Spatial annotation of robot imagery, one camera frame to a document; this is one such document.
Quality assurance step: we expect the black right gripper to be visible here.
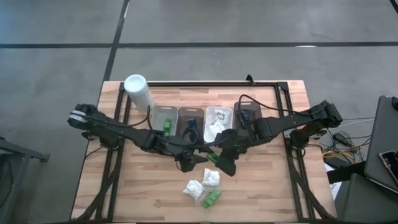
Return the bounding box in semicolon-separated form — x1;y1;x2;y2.
208;128;261;177

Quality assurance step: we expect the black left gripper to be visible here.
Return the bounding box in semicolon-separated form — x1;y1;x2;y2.
148;136;210;174

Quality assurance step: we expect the clear bag of cotton swabs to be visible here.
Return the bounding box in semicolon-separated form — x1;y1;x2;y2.
182;179;205;200

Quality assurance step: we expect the black toiletry item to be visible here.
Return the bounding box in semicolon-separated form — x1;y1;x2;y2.
239;109;251;124

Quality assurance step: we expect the white plastic bin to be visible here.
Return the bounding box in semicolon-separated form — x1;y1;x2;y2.
203;106;234;144

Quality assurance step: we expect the dark translucent plastic bin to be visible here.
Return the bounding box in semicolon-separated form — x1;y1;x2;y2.
233;100;264;131
177;106;205;146

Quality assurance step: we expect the pale translucent plastic bin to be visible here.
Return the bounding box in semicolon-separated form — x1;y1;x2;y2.
149;105;179;141

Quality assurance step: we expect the white cylindrical wipes canister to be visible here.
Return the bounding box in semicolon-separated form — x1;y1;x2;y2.
123;73;155;113

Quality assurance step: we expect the white paper sheet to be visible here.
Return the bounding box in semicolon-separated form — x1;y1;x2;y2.
323;162;342;202

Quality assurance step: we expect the black power adapter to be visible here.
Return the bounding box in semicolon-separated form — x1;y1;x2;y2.
332;133;351;147

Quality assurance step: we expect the black equipment case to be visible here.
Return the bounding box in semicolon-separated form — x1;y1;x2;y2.
334;172;398;224

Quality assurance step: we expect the grey laptop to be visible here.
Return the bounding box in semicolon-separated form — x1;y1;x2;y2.
363;95;398;194

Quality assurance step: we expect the black smartphone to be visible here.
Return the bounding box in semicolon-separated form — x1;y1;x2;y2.
378;149;398;185

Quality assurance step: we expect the black side table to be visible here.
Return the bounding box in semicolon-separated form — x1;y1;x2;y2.
0;134;51;224

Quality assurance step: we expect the black aluminium table frame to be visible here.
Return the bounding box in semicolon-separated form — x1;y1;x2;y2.
71;81;338;223

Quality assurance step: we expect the yellow cable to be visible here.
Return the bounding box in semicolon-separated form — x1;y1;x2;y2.
322;146;371;160

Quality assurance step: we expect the grey cable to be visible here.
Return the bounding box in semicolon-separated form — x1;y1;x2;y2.
341;116;376;129

